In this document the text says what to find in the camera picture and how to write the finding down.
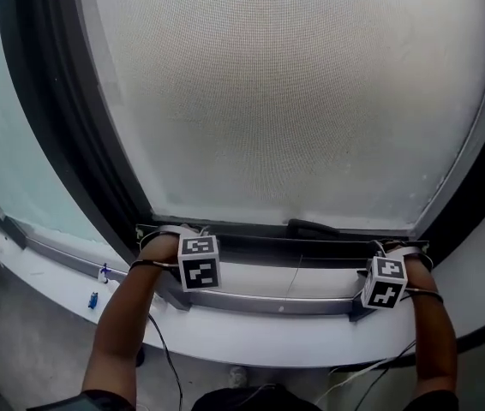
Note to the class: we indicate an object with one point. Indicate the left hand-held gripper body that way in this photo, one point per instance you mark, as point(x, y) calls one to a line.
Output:
point(199, 268)

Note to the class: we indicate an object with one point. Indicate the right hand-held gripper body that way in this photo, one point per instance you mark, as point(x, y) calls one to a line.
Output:
point(384, 287)

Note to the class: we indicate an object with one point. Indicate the person's left forearm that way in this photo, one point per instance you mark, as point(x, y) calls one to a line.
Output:
point(122, 328)

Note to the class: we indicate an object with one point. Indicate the spray bottle with blue trigger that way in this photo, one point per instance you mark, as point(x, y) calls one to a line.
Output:
point(107, 274)

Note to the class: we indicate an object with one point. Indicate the white windowsill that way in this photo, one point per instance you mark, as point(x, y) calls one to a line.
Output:
point(268, 336)

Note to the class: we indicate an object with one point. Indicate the small blue object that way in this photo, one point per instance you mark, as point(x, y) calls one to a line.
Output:
point(93, 300)

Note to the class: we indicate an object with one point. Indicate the person's left shoe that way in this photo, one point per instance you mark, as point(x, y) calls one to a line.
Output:
point(238, 377)

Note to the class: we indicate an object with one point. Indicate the person's black shirt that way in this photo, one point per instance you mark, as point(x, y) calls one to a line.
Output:
point(247, 400)

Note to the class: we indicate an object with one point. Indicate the black window frame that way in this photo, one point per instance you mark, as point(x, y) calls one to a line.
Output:
point(54, 101)

